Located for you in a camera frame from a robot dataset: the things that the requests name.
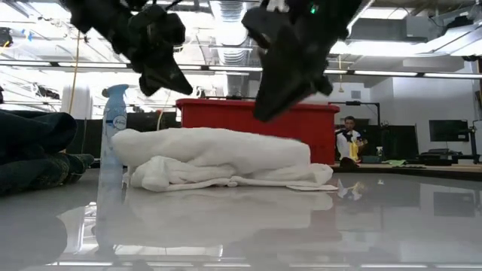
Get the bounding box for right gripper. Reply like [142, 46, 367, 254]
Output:
[241, 6, 334, 123]

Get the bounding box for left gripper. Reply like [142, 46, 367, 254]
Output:
[112, 5, 194, 97]

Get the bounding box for white lace garment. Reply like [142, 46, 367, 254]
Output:
[111, 126, 339, 193]

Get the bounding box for dark denim jeans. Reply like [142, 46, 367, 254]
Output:
[0, 110, 95, 196]

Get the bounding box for red plastic laundry bin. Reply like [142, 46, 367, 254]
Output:
[175, 98, 340, 166]

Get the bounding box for light blue air freshener bottle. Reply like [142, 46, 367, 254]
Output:
[98, 83, 130, 181]

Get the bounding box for person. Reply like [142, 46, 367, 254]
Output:
[334, 115, 368, 169]

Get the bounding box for black pole stand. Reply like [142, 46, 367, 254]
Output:
[327, 100, 382, 159]

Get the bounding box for black partition panel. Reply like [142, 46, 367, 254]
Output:
[66, 118, 105, 159]

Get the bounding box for black computer monitor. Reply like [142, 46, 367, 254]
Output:
[429, 119, 470, 143]

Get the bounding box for black desk equipment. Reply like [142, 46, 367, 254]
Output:
[416, 148, 459, 167]

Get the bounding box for black ceiling device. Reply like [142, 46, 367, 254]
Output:
[0, 26, 14, 48]

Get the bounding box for yellow hanging cord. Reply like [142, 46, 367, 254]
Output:
[67, 32, 81, 114]
[156, 99, 169, 131]

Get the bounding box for ribbed silver ceiling duct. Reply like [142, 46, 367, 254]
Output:
[209, 0, 252, 98]

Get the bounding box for ceiling light rail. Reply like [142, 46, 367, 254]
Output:
[0, 59, 482, 80]

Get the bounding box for black aluminium table frame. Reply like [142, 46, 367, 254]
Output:
[331, 167, 482, 182]

